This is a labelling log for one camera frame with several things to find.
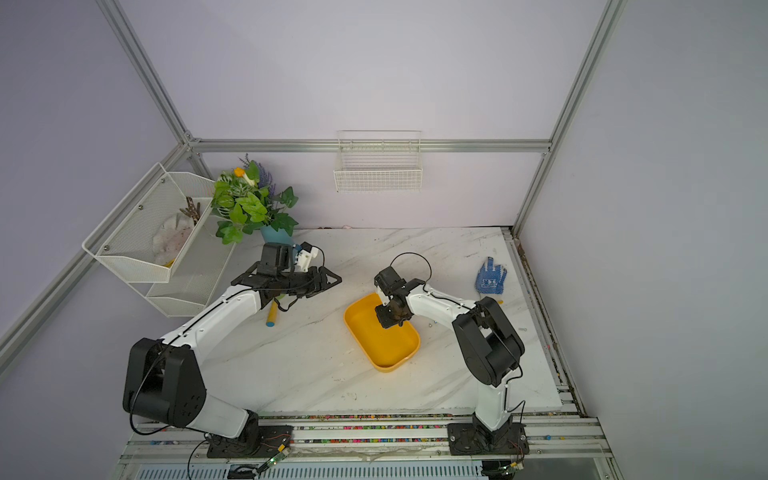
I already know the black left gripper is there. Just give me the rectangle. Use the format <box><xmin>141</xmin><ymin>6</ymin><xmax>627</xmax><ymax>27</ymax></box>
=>
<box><xmin>279</xmin><ymin>264</ymin><xmax>344</xmax><ymax>296</ymax></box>

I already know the yellow plastic storage box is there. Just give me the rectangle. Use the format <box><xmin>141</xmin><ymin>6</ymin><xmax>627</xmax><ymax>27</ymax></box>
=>
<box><xmin>344</xmin><ymin>293</ymin><xmax>421</xmax><ymax>373</ymax></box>

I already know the green shovel with yellow handle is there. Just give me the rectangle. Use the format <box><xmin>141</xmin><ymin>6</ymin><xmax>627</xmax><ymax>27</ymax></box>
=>
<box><xmin>265</xmin><ymin>300</ymin><xmax>279</xmax><ymax>327</ymax></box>

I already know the blue dotted work glove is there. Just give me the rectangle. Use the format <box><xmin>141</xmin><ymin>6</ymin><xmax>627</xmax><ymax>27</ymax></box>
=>
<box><xmin>475</xmin><ymin>257</ymin><xmax>508</xmax><ymax>295</ymax></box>

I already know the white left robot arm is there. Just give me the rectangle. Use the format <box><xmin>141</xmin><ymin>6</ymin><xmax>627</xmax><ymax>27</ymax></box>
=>
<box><xmin>122</xmin><ymin>242</ymin><xmax>341</xmax><ymax>444</ymax></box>

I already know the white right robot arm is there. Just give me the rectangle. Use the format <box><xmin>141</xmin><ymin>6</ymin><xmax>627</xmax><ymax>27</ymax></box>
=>
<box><xmin>374</xmin><ymin>266</ymin><xmax>525</xmax><ymax>432</ymax></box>

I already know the teal vase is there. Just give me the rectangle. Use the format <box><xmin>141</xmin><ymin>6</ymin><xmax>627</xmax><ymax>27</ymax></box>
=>
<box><xmin>260</xmin><ymin>225</ymin><xmax>294</xmax><ymax>245</ymax></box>

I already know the green artificial plant bouquet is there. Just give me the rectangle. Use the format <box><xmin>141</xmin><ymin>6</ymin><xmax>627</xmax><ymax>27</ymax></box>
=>
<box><xmin>212</xmin><ymin>154</ymin><xmax>299</xmax><ymax>245</ymax></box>

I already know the brown dried twig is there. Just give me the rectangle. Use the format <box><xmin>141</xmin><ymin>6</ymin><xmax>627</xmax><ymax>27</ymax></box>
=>
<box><xmin>178</xmin><ymin>197</ymin><xmax>201</xmax><ymax>228</ymax></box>

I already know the white cloth in shelf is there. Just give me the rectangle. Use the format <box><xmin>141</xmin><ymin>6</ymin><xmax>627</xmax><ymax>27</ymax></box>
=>
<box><xmin>152</xmin><ymin>214</ymin><xmax>194</xmax><ymax>266</ymax></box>

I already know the white two-tier mesh shelf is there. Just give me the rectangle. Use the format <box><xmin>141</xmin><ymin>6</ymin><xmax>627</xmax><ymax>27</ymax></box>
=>
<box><xmin>82</xmin><ymin>164</ymin><xmax>234</xmax><ymax>317</ymax></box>

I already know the white wire wall basket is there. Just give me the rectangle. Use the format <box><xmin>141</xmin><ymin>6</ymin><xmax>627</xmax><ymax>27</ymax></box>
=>
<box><xmin>334</xmin><ymin>130</ymin><xmax>423</xmax><ymax>194</ymax></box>

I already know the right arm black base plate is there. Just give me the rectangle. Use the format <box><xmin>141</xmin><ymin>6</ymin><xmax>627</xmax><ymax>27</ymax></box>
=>
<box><xmin>447</xmin><ymin>415</ymin><xmax>530</xmax><ymax>457</ymax></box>

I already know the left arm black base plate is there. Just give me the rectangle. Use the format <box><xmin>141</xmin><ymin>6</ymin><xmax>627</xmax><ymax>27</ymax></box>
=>
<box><xmin>206</xmin><ymin>410</ymin><xmax>294</xmax><ymax>459</ymax></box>

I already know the aluminium frame rail structure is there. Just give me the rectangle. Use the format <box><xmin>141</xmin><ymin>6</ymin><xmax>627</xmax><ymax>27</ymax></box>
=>
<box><xmin>0</xmin><ymin>0</ymin><xmax>628</xmax><ymax>480</ymax></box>

